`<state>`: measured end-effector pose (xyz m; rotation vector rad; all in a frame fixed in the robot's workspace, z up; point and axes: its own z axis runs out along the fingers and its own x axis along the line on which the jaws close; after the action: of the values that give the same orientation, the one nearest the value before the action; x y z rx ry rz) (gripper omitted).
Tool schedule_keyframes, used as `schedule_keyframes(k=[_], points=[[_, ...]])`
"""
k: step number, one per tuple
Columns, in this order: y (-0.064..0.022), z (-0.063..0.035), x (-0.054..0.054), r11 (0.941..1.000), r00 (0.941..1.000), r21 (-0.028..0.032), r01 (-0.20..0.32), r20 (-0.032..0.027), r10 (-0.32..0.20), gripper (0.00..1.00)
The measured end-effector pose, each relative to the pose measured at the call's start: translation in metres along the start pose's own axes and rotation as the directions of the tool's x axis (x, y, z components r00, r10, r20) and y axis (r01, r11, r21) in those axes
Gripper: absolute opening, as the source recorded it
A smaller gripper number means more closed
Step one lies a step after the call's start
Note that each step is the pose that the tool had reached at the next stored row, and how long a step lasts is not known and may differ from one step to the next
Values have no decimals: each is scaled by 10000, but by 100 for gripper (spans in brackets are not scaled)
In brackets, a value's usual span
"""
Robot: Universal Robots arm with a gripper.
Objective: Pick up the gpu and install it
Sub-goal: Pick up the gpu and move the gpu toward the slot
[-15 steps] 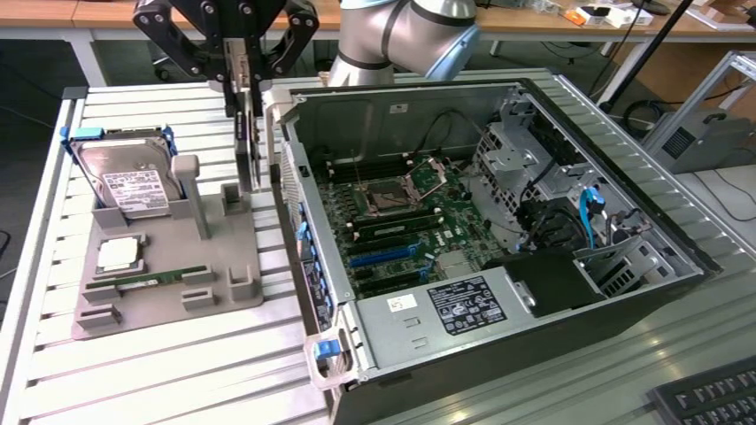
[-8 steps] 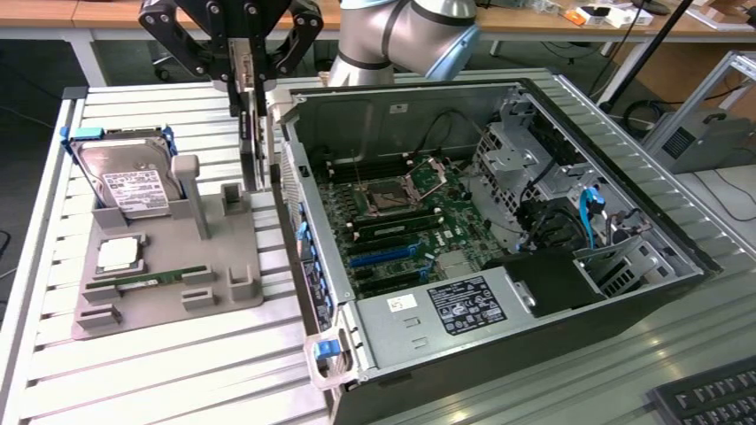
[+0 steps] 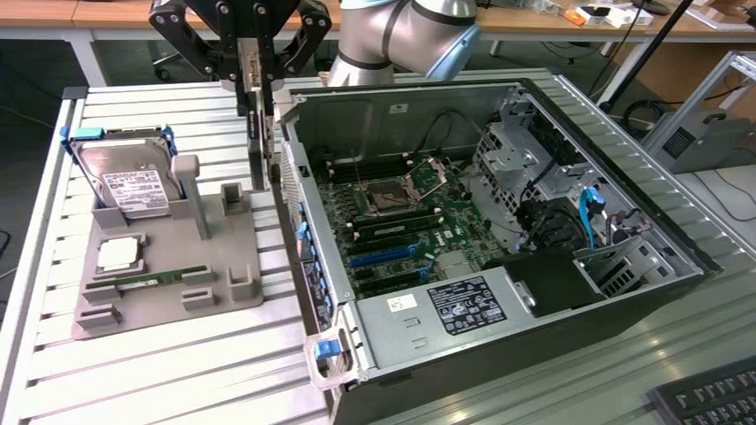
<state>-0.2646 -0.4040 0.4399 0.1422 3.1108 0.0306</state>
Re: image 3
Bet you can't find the black plastic air shroud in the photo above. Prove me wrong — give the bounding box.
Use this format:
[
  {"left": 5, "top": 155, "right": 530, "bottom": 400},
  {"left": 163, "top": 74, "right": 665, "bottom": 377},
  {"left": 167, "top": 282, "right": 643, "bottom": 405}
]
[{"left": 502, "top": 247, "right": 607, "bottom": 319}]

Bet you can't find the CPU socket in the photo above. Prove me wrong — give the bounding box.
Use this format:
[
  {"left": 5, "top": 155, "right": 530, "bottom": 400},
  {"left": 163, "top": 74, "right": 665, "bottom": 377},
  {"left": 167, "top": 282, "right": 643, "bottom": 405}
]
[{"left": 363, "top": 179, "right": 415, "bottom": 218}]

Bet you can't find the hard disk with blue carrier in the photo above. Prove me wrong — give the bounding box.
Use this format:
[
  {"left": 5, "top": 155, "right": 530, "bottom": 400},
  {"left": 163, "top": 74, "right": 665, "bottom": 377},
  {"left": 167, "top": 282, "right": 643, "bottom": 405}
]
[{"left": 58, "top": 125, "right": 191, "bottom": 221}]

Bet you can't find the metal disk bay cage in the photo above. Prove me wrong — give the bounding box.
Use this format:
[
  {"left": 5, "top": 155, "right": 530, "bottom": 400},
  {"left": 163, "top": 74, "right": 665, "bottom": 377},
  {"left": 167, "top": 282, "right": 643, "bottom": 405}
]
[{"left": 471, "top": 86, "right": 598, "bottom": 249}]

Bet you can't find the green motherboard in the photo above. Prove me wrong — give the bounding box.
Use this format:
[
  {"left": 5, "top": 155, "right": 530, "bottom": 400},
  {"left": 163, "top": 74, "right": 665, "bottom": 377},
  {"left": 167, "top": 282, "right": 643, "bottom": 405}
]
[{"left": 313, "top": 148, "right": 513, "bottom": 302}]

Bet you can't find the silver chipset heatsink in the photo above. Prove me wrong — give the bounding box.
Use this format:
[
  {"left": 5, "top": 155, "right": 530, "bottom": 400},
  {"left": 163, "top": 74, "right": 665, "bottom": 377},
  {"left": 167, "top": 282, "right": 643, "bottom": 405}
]
[{"left": 437, "top": 254, "right": 481, "bottom": 278}]

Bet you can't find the black keyboard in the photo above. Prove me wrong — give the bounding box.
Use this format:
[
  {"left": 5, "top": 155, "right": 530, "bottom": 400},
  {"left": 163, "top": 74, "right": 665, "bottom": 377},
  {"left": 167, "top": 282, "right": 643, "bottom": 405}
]
[{"left": 643, "top": 362, "right": 756, "bottom": 425}]

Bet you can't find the black expansion slot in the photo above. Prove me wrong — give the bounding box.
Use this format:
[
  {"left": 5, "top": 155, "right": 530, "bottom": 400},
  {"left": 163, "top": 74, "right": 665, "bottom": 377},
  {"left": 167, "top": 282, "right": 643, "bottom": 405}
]
[
  {"left": 346, "top": 234, "right": 415, "bottom": 257},
  {"left": 357, "top": 274, "right": 427, "bottom": 297}
]

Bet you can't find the blue wire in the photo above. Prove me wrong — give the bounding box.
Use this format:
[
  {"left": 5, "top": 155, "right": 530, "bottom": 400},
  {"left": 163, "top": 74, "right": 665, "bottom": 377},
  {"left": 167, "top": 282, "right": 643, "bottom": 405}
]
[{"left": 582, "top": 185, "right": 607, "bottom": 249}]

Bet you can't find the metal socket cover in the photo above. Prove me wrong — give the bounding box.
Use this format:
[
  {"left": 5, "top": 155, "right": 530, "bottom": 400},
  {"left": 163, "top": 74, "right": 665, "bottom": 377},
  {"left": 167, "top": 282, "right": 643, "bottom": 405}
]
[{"left": 401, "top": 158, "right": 454, "bottom": 200}]

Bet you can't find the black office chair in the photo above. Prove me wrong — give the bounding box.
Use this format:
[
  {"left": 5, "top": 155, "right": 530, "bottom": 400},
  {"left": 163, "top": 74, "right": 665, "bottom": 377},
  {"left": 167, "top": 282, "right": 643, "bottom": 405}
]
[{"left": 151, "top": 52, "right": 179, "bottom": 81}]

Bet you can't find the aluminium profile frame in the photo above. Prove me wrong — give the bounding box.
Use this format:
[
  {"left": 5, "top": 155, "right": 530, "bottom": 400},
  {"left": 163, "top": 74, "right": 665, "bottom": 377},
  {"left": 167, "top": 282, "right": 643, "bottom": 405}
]
[{"left": 641, "top": 49, "right": 756, "bottom": 147}]

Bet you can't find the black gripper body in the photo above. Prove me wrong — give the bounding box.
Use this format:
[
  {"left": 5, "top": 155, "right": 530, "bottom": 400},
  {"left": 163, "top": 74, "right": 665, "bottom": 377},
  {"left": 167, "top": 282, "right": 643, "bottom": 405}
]
[{"left": 187, "top": 0, "right": 301, "bottom": 14}]

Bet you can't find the blue expansion slot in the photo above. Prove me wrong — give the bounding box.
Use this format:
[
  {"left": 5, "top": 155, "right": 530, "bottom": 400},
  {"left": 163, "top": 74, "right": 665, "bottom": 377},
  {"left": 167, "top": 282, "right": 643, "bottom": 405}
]
[{"left": 347, "top": 246, "right": 417, "bottom": 267}]

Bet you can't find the grey power supply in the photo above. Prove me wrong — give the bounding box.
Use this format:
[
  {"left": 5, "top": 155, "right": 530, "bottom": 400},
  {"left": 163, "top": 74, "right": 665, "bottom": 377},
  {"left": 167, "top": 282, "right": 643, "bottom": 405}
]
[{"left": 353, "top": 265, "right": 537, "bottom": 372}]

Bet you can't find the green RAM stick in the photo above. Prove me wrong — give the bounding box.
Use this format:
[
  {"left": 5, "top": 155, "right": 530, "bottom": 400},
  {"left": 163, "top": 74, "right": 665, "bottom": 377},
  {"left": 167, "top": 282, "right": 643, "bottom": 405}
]
[{"left": 93, "top": 270, "right": 210, "bottom": 289}]

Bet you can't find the wooden desk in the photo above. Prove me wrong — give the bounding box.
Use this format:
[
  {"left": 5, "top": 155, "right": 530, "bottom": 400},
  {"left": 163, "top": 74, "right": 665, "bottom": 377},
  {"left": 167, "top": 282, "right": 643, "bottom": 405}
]
[
  {"left": 0, "top": 0, "right": 345, "bottom": 88},
  {"left": 477, "top": 0, "right": 756, "bottom": 104}
]

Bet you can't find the grey parts rack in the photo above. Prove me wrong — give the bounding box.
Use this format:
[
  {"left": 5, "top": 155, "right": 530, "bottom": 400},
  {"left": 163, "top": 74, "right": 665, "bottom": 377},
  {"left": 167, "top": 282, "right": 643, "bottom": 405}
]
[{"left": 70, "top": 154, "right": 266, "bottom": 342}]

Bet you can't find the black tripod pole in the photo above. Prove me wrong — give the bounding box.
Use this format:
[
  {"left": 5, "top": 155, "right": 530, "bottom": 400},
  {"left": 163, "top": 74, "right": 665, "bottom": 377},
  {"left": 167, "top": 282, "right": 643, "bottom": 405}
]
[{"left": 597, "top": 0, "right": 697, "bottom": 117}]

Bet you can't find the white small box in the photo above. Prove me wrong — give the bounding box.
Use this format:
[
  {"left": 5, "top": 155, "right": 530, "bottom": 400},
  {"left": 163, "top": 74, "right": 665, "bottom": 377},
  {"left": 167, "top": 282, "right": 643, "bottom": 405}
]
[{"left": 602, "top": 7, "right": 655, "bottom": 30}]

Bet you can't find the grey computer tower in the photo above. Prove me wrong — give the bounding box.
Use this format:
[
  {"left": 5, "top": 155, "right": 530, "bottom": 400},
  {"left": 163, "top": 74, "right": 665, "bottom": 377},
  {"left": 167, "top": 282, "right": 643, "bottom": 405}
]
[{"left": 642, "top": 108, "right": 756, "bottom": 176}]

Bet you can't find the silver CPU chip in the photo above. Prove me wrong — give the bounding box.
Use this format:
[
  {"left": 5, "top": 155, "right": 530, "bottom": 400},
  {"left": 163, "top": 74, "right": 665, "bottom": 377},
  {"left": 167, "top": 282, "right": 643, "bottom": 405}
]
[{"left": 97, "top": 238, "right": 146, "bottom": 269}]

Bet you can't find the black RAM stick with label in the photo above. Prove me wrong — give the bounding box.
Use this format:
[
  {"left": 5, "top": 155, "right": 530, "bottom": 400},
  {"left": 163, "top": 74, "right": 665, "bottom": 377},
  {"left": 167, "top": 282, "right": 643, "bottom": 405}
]
[{"left": 354, "top": 216, "right": 442, "bottom": 240}]

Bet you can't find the black open PC case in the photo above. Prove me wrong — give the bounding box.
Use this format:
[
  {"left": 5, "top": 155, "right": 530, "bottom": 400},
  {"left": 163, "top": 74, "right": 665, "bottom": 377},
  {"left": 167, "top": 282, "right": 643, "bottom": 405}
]
[{"left": 263, "top": 77, "right": 726, "bottom": 425}]

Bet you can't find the graphics card with metal bracket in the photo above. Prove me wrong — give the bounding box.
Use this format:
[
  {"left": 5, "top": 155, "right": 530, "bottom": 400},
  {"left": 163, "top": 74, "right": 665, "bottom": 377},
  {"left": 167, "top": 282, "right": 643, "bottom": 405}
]
[{"left": 234, "top": 37, "right": 285, "bottom": 192}]

